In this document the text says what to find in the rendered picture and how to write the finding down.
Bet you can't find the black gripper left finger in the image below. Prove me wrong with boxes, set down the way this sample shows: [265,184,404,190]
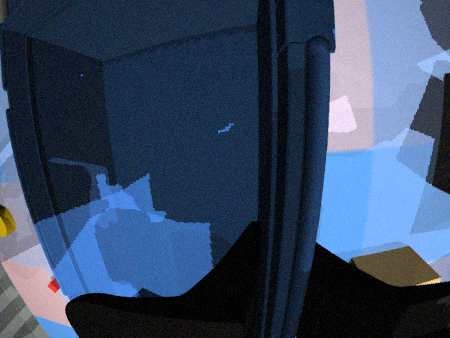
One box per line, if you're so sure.
[65,221,262,338]

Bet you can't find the tan rectangular box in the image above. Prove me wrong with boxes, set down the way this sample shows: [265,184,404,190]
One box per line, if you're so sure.
[350,246,441,287]

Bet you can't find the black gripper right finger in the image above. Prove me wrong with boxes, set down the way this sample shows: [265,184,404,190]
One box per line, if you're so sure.
[296,244,450,338]

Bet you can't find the yellow short cylinder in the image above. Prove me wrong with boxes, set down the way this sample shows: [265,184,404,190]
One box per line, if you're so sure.
[0,206,16,237]

